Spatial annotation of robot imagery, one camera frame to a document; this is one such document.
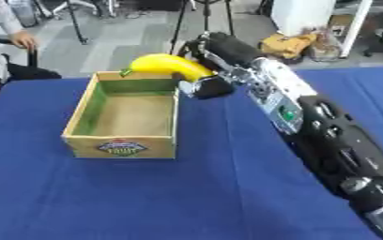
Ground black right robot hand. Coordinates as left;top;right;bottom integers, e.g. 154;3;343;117
172;31;268;100

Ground yellow toy banana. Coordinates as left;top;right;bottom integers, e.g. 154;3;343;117
119;52;217;83

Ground tan cardboard box green inside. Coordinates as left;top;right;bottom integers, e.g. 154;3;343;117
60;70;182;159

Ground black tripod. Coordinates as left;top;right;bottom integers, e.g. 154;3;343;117
168;0;237;54

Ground white cabinet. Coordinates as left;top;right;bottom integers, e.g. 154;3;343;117
268;0;338;38

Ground clear plastic bag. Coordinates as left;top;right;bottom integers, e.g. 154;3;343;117
308;30;345;62

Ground black stand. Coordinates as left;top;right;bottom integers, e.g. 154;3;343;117
63;0;90;45

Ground black chair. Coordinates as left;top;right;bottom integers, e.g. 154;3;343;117
0;37;64;82

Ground person's hand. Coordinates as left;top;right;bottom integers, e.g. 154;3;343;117
8;30;40;51

